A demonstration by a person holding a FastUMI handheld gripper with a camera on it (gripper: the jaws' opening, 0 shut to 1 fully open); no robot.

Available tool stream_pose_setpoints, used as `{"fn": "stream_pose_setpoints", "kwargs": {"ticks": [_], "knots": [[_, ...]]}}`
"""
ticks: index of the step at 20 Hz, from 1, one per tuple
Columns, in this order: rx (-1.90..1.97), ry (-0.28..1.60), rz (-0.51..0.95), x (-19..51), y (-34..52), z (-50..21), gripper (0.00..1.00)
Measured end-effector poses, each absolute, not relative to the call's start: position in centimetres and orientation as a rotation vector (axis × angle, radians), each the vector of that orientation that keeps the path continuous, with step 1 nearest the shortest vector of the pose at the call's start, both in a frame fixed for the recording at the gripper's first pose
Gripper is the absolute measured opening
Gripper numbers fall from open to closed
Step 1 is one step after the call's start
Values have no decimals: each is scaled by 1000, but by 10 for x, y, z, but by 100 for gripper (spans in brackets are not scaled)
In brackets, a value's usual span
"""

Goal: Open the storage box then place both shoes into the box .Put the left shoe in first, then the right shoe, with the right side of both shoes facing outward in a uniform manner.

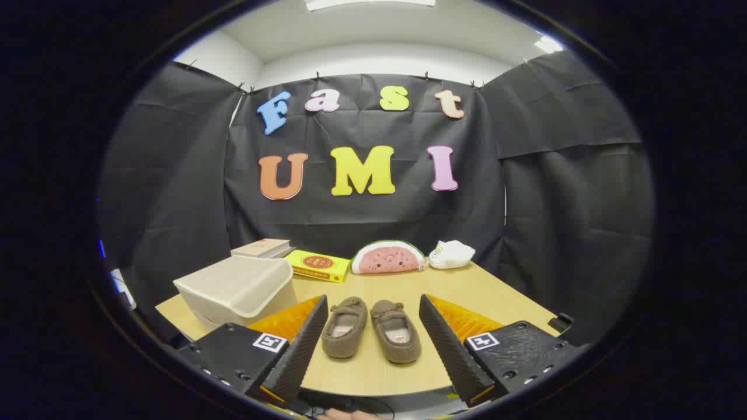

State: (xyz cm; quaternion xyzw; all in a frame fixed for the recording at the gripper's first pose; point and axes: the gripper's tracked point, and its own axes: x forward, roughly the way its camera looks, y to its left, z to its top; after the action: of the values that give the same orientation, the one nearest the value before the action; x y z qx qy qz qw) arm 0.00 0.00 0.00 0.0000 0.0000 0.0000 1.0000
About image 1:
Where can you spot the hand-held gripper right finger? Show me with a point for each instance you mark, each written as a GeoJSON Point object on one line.
{"type": "Point", "coordinates": [452, 356]}

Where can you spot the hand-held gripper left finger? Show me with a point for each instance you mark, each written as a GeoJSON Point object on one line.
{"type": "Point", "coordinates": [303, 350]}

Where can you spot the brown fuzzy shoe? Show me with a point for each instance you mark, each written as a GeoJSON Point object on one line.
{"type": "Point", "coordinates": [344, 335]}
{"type": "Point", "coordinates": [402, 347]}

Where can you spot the cream fabric storage box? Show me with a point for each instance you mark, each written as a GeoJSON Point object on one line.
{"type": "Point", "coordinates": [233, 286]}

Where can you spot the yellow book with red circle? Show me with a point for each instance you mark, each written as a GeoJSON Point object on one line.
{"type": "Point", "coordinates": [318, 263]}

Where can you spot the white plush toy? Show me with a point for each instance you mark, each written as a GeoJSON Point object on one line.
{"type": "Point", "coordinates": [452, 255]}

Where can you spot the beige book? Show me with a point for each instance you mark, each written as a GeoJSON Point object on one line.
{"type": "Point", "coordinates": [259, 248]}

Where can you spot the black table clamp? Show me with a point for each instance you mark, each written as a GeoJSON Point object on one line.
{"type": "Point", "coordinates": [560, 322]}

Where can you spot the watermelon slice plush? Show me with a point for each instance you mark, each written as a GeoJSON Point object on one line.
{"type": "Point", "coordinates": [388, 259]}

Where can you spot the black backdrop cloth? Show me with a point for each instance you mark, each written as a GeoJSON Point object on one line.
{"type": "Point", "coordinates": [362, 221]}

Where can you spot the small ceiling light panel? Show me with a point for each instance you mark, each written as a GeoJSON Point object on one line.
{"type": "Point", "coordinates": [548, 44]}

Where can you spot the long ceiling light panel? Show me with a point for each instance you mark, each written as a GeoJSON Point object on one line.
{"type": "Point", "coordinates": [367, 3]}

